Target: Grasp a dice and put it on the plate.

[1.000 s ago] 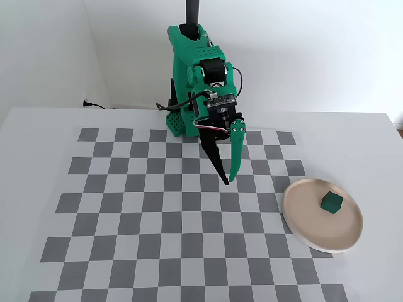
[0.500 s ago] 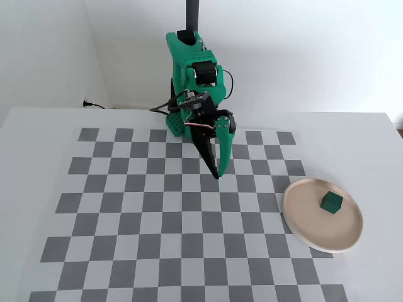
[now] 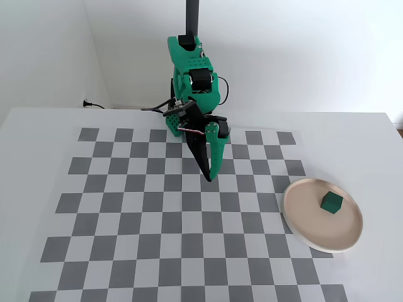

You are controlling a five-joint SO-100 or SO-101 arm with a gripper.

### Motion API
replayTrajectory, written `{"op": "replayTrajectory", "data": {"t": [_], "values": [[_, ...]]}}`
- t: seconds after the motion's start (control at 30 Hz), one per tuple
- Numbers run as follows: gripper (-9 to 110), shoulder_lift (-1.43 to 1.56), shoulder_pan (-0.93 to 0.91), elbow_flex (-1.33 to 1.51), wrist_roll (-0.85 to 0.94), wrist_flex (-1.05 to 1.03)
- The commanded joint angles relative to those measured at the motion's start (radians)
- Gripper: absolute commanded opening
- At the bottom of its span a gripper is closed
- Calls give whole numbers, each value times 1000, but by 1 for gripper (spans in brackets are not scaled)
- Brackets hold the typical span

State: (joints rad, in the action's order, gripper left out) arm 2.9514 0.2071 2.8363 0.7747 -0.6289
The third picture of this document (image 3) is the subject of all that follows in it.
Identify pink round plate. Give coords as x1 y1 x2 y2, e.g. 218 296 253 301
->
282 177 365 254

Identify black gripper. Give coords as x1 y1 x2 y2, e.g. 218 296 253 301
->
179 101 232 183

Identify black wrist camera board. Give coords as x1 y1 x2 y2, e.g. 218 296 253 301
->
162 99 194 118

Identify grey white checkerboard mat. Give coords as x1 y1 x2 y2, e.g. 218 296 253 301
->
30 127 349 302

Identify white red servo wire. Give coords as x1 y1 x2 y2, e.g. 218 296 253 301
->
177 123 206 137

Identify black power cable with plug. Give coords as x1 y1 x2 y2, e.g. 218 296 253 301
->
82 99 143 111

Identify black vertical pole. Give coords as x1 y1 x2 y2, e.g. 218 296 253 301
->
184 0 202 38

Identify black looped cable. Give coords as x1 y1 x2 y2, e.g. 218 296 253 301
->
217 75 230 106

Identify dark green cube dice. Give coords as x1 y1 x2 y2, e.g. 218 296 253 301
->
320 191 343 215

